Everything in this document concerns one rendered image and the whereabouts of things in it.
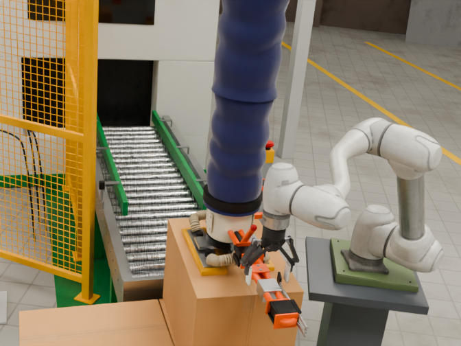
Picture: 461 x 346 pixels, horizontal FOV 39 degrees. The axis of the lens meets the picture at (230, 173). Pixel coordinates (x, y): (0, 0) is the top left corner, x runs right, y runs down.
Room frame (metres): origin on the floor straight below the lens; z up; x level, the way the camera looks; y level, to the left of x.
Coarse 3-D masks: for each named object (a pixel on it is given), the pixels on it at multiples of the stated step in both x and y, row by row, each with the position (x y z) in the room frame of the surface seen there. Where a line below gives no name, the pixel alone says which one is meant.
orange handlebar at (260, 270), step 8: (256, 216) 2.34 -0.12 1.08; (232, 232) 2.17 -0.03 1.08; (240, 232) 2.18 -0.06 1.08; (232, 240) 2.13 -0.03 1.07; (248, 240) 2.12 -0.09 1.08; (256, 264) 1.95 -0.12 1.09; (264, 264) 1.95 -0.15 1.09; (256, 272) 1.90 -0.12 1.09; (264, 272) 1.91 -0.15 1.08; (256, 280) 1.86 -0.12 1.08; (264, 296) 1.78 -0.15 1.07; (280, 296) 1.78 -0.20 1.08; (288, 320) 1.65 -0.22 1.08; (296, 320) 1.67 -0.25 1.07
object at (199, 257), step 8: (184, 232) 2.35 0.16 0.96; (192, 232) 2.34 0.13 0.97; (200, 232) 2.31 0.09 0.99; (192, 240) 2.28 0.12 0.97; (192, 248) 2.23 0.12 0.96; (200, 256) 2.16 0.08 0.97; (200, 264) 2.11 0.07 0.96; (200, 272) 2.07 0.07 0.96; (208, 272) 2.07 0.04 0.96; (216, 272) 2.08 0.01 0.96; (224, 272) 2.09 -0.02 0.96
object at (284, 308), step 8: (272, 304) 1.70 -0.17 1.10; (280, 304) 1.71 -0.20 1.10; (288, 304) 1.71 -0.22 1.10; (272, 312) 1.70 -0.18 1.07; (280, 312) 1.66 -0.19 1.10; (288, 312) 1.67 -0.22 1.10; (296, 312) 1.67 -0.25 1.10; (272, 320) 1.68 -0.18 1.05; (280, 320) 1.65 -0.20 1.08; (280, 328) 1.65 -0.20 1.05
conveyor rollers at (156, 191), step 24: (96, 144) 4.26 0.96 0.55; (120, 144) 4.31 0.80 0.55; (144, 144) 4.36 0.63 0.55; (120, 168) 3.88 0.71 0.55; (144, 168) 3.92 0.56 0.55; (168, 168) 3.97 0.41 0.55; (144, 192) 3.56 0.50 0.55; (168, 192) 3.60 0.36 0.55; (120, 216) 3.23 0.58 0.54; (144, 216) 3.27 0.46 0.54; (168, 216) 3.32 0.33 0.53; (144, 240) 3.00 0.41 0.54; (144, 264) 2.75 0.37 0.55
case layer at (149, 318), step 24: (24, 312) 2.27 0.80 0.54; (48, 312) 2.29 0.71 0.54; (72, 312) 2.31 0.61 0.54; (96, 312) 2.32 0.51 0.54; (120, 312) 2.34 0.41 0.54; (144, 312) 2.36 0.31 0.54; (24, 336) 2.12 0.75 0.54; (48, 336) 2.13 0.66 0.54; (72, 336) 2.15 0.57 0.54; (96, 336) 2.16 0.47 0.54; (120, 336) 2.18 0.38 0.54; (144, 336) 2.20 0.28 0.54; (168, 336) 2.21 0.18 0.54
